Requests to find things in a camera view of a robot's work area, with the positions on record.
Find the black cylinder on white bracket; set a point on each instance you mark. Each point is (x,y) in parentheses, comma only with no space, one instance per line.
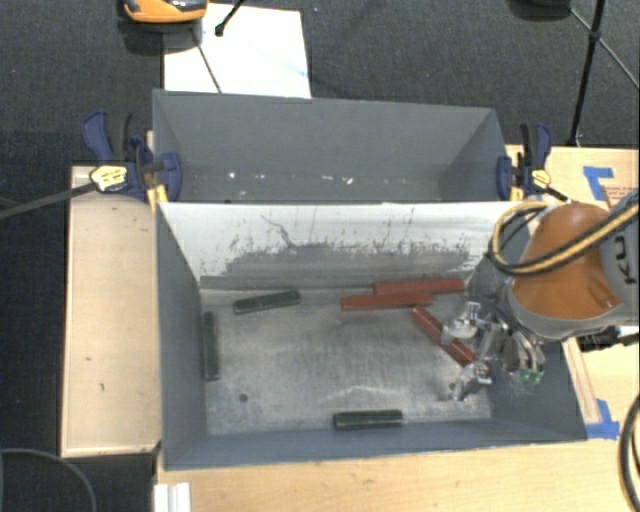
(595,341)

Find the dark green flat block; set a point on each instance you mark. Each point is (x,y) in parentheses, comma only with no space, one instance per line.
(266,302)
(368,420)
(210,346)

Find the grey metal bin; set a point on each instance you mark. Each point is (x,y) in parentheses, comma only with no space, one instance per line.
(325,350)

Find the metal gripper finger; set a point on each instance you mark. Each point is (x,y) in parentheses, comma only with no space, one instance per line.
(462,331)
(479,374)

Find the pale wood flat board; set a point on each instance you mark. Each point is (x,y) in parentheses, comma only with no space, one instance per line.
(110,310)

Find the red-brown flat block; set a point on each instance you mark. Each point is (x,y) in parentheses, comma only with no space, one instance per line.
(420,286)
(385,302)
(432,327)

